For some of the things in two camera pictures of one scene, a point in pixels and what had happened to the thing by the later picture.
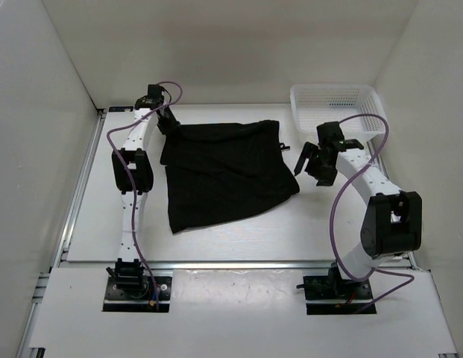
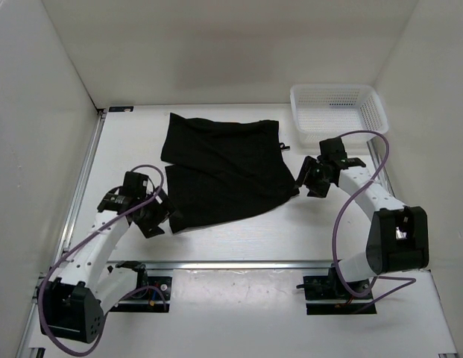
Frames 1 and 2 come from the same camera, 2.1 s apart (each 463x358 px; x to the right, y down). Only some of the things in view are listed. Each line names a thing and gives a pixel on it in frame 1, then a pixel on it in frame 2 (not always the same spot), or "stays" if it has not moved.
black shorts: (215, 171) stays
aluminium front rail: (218, 265) stays
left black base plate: (139, 301) stays
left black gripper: (173, 124) → (164, 210)
